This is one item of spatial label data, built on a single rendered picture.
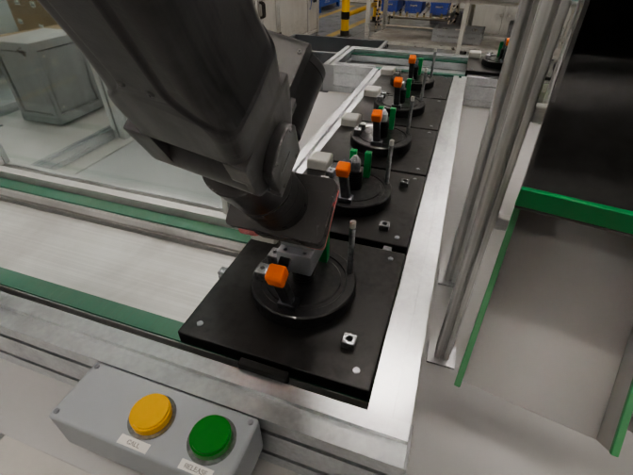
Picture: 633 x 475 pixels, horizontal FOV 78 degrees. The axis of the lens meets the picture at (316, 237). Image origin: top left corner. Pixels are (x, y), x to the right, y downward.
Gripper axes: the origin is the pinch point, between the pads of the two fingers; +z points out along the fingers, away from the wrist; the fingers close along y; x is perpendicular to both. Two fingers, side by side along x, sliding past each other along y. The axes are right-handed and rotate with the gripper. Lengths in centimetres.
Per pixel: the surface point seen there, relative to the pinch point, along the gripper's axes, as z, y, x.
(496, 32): 555, -66, -481
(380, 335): 4.8, -11.5, 10.6
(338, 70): 88, 29, -79
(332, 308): 3.7, -5.2, 8.8
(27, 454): -1.3, 25.7, 34.4
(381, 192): 23.2, -5.7, -12.9
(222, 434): -6.3, 0.5, 22.9
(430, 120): 53, -10, -44
